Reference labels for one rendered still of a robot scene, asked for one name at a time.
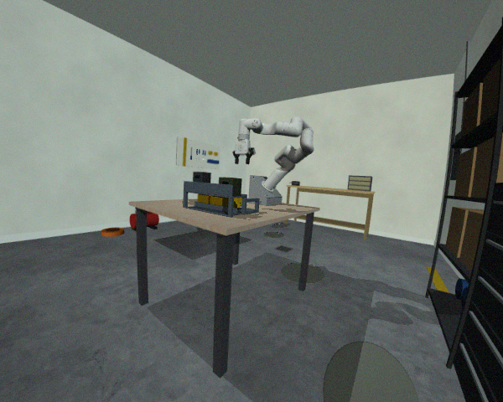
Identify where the dark green case with orange latches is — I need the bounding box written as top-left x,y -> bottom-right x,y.
219,178 -> 242,196

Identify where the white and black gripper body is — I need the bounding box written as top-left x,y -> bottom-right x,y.
235,138 -> 251,155

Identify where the black case with orange latches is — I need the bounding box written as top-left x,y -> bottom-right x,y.
193,172 -> 211,183

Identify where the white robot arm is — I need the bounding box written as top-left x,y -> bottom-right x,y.
237,116 -> 314,192

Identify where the dark grey bin shelf rack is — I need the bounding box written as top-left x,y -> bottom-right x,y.
183,181 -> 262,217

